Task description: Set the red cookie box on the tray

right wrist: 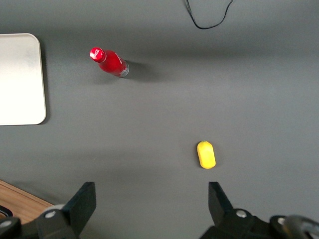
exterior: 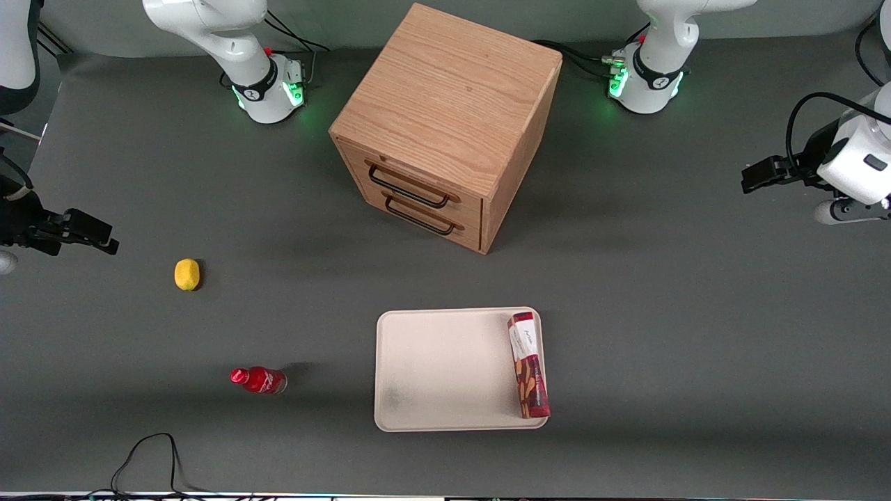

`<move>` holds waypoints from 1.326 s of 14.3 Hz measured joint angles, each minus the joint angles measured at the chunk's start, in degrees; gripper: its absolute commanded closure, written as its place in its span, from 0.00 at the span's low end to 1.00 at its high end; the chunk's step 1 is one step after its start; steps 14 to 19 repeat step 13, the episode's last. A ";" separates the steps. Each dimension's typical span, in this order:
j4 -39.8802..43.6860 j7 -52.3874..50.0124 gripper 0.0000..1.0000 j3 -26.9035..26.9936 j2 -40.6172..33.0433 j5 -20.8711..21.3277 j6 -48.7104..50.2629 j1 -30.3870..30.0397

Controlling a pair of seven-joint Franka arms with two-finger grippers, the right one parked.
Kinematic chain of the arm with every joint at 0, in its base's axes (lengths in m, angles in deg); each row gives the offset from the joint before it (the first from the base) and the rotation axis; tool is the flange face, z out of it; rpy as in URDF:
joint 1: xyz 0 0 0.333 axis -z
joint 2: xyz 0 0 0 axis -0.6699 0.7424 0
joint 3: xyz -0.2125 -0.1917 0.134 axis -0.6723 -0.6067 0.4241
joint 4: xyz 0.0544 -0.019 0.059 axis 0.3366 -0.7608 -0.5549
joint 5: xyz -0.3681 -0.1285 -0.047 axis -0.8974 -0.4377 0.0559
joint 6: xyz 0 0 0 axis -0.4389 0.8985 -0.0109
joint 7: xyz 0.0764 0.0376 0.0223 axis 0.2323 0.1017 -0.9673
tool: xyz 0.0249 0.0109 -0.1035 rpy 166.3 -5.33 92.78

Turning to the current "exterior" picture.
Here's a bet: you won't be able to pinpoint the black right base cables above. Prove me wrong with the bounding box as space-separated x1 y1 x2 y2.
263 10 329 88

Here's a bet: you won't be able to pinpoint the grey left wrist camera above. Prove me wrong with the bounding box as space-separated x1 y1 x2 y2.
814 197 891 225

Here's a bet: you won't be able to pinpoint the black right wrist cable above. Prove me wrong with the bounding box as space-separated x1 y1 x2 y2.
0 150 34 202

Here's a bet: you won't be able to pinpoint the wooden drawer cabinet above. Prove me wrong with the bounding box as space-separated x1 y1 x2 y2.
329 2 563 255

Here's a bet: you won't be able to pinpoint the cream plastic tray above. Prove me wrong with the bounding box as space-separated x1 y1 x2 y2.
374 307 551 433

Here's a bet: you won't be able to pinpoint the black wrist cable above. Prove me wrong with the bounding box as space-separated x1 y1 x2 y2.
787 92 881 171
0 150 34 202

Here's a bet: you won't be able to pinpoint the black base cables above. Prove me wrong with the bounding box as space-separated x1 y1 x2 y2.
263 10 329 88
535 24 627 81

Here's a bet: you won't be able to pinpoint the red soda bottle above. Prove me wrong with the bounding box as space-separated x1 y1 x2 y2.
230 366 287 395

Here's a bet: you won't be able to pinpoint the thin black table cable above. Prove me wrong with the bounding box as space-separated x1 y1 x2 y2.
110 432 210 499

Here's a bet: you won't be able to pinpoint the yellow lemon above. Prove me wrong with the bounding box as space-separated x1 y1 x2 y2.
174 258 201 292

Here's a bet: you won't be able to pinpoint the black left base cables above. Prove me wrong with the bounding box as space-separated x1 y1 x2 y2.
535 24 627 81

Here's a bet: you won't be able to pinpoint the black metal drawer handle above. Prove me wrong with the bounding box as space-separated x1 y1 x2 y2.
368 164 452 209
384 195 457 236

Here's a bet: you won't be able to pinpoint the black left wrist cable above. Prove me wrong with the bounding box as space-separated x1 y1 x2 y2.
787 92 881 171

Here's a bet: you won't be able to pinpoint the red cookie box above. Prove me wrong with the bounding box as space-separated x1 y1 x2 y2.
507 312 551 419

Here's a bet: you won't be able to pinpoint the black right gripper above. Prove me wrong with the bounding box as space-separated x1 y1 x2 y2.
0 188 119 257

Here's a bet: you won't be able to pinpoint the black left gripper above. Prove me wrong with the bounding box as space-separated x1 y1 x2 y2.
741 120 849 194

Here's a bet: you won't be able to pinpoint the wooden drawer front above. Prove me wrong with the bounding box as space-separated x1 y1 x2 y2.
337 139 485 225
347 182 484 253

